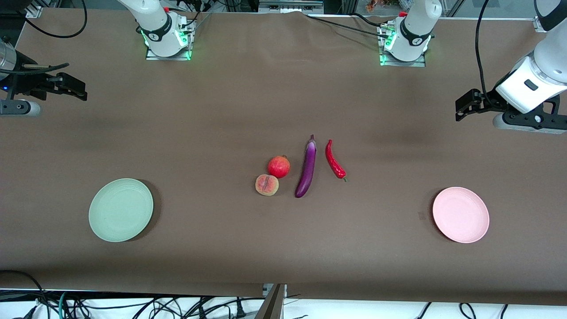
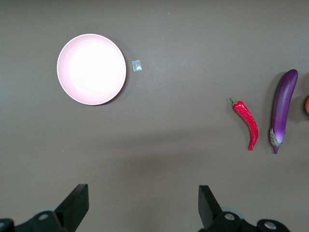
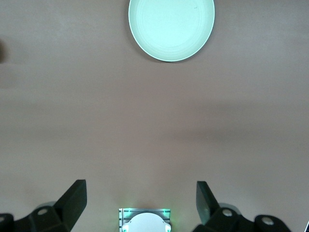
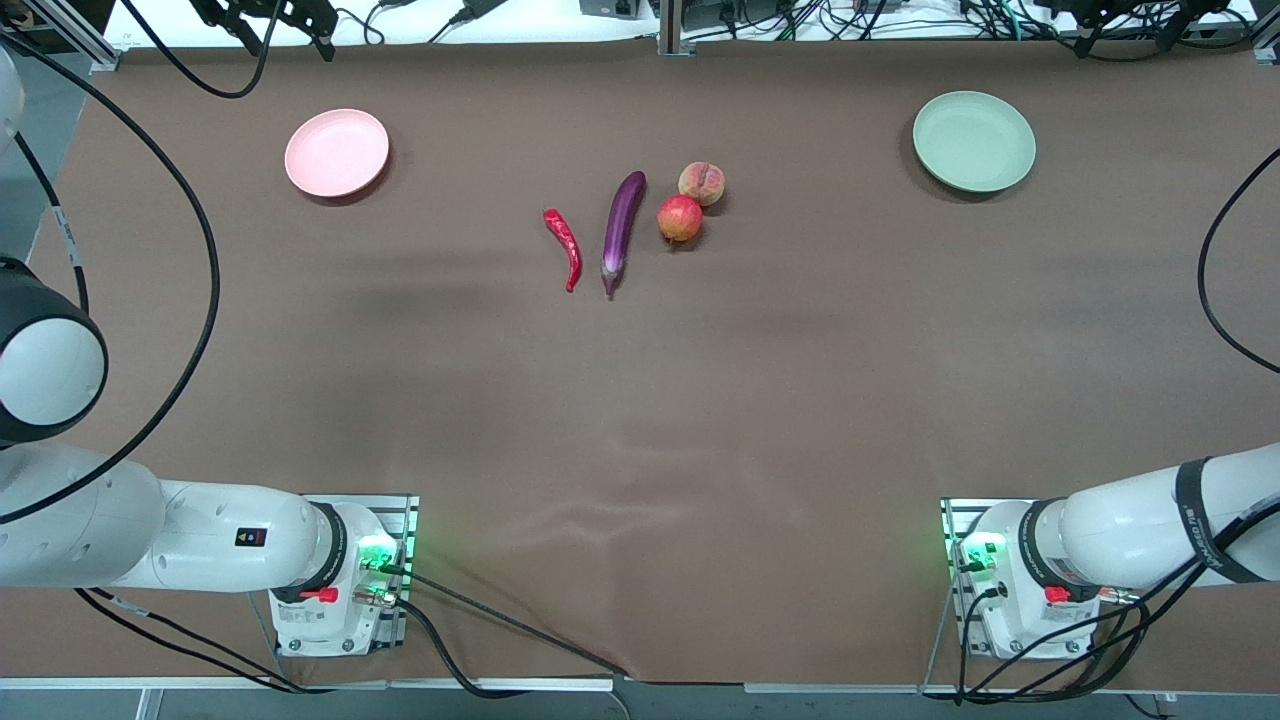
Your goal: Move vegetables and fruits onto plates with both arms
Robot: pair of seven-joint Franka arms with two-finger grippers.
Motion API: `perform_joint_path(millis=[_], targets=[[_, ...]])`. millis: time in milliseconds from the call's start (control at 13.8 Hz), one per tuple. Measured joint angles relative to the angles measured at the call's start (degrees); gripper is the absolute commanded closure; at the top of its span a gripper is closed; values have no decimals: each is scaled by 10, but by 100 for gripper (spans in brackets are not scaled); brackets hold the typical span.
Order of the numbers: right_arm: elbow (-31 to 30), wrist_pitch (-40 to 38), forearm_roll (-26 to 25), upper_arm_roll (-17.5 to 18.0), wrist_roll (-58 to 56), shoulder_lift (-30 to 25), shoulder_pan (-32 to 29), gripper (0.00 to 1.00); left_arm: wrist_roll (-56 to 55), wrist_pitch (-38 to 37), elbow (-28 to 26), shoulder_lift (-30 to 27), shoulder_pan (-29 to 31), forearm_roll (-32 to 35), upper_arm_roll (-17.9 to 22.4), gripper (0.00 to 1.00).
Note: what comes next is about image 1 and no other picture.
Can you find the peach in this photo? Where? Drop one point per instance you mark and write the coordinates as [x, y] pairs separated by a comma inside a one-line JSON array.
[[267, 185]]

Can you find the black power plug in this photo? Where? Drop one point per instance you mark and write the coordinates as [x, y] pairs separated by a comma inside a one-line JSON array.
[[240, 310]]

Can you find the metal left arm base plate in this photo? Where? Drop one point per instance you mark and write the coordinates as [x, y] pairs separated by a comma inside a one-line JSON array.
[[418, 64]]

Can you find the aluminium frame corner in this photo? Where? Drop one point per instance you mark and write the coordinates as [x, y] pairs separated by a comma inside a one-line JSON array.
[[35, 12], [540, 24]]

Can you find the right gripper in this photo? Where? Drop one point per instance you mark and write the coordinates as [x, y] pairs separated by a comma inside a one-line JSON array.
[[27, 83]]

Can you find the purple eggplant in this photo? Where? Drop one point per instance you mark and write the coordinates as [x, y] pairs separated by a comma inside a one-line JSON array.
[[307, 168]]

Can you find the pink plate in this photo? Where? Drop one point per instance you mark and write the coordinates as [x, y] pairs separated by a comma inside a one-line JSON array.
[[460, 215]]

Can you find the orange background objects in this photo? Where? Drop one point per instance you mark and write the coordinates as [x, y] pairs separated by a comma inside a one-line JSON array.
[[374, 5]]

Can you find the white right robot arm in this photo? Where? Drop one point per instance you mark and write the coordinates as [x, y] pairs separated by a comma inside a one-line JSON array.
[[155, 17]]

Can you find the metal frame rail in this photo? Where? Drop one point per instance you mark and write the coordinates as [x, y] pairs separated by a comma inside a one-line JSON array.
[[288, 6]]

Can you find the green plate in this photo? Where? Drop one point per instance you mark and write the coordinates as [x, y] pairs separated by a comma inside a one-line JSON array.
[[120, 210]]

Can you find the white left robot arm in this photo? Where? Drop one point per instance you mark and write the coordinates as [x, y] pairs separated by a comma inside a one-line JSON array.
[[416, 26]]

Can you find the red pomegranate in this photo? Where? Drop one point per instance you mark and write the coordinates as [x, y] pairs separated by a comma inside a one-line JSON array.
[[279, 167]]

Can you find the brown table cloth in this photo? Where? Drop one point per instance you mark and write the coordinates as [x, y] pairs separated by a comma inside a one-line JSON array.
[[354, 110]]

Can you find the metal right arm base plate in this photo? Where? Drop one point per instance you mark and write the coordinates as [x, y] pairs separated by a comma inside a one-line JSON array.
[[153, 56]]

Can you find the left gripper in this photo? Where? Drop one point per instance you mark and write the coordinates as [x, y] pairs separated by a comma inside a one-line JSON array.
[[488, 102]]

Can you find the red chili pepper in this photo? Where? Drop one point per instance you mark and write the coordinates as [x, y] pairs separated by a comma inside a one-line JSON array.
[[334, 161]]

